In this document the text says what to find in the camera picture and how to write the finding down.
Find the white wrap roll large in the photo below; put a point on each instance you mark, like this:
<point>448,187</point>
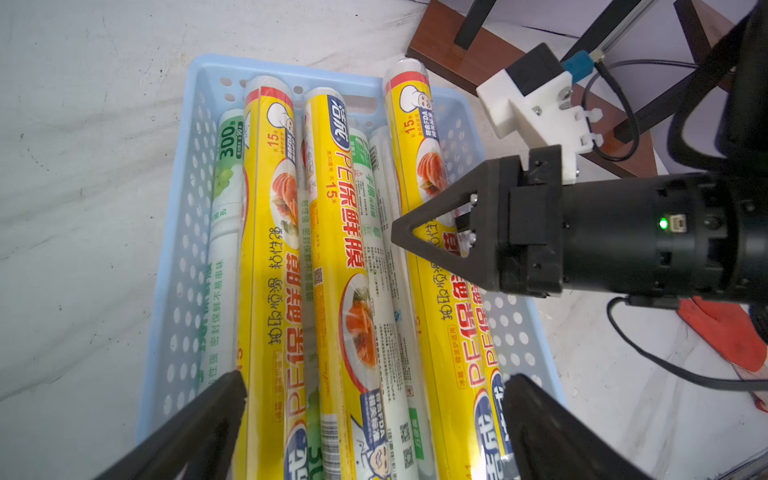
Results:
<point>226,223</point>

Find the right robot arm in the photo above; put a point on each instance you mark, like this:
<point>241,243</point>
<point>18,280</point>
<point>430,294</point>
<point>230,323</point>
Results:
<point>720,128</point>

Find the light blue plastic basket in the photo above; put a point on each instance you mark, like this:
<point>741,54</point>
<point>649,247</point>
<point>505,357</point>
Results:
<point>215,84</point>

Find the aluminium frame rails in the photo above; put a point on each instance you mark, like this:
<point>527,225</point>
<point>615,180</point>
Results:
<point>631,11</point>

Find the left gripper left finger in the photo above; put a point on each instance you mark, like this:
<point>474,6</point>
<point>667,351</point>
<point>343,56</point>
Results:
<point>197,443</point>

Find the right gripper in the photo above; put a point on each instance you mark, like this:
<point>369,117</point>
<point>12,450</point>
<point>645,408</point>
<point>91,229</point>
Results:
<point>522,231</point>

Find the yellow wrap roll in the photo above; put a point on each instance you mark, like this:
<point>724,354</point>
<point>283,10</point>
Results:
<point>458,355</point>
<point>352,416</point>
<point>271,304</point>

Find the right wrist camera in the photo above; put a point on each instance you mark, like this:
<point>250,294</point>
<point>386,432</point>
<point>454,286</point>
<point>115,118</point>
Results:
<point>534,97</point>

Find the white green wrap roll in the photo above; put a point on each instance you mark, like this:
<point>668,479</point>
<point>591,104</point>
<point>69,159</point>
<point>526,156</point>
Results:
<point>408,454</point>

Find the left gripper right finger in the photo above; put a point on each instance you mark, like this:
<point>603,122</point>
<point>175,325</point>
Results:
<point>548,442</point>

